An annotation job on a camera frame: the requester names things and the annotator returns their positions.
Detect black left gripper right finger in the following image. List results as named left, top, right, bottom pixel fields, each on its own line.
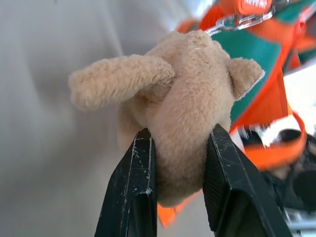
left=202, top=123, right=292, bottom=237

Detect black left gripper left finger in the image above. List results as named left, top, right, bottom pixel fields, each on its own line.
left=94, top=127, right=158, bottom=237

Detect beige plush toy keychain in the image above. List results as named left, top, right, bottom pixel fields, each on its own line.
left=68, top=30, right=264, bottom=207

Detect orange and teal backpack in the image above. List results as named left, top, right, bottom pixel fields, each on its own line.
left=157, top=0, right=316, bottom=229

